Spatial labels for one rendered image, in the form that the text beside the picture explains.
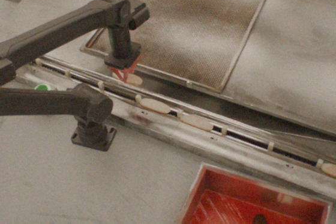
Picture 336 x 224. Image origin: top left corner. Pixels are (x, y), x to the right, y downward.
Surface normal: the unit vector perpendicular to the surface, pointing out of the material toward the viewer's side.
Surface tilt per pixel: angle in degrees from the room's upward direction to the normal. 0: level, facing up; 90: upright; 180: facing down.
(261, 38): 10
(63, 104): 88
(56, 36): 87
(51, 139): 0
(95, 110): 90
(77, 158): 0
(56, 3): 0
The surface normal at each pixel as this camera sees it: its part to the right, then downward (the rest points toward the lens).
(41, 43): 0.77, 0.37
